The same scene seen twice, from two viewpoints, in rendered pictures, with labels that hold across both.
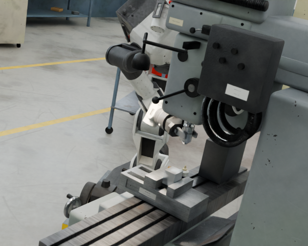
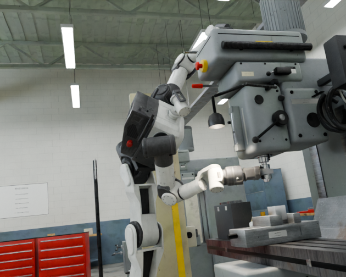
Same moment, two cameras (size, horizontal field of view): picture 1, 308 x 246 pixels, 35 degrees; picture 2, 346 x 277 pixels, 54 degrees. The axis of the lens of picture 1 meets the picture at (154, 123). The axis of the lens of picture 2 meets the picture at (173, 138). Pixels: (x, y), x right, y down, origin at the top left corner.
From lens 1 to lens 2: 1.89 m
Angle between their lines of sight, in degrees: 57
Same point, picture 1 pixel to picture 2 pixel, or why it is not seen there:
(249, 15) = (299, 56)
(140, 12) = (150, 109)
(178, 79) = (262, 118)
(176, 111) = (271, 144)
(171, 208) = (304, 232)
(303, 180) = not seen: outside the picture
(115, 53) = (156, 140)
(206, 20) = (269, 67)
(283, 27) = (317, 61)
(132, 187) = (261, 237)
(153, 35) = (172, 123)
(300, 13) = not seen: hidden behind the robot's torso
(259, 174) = not seen: outside the picture
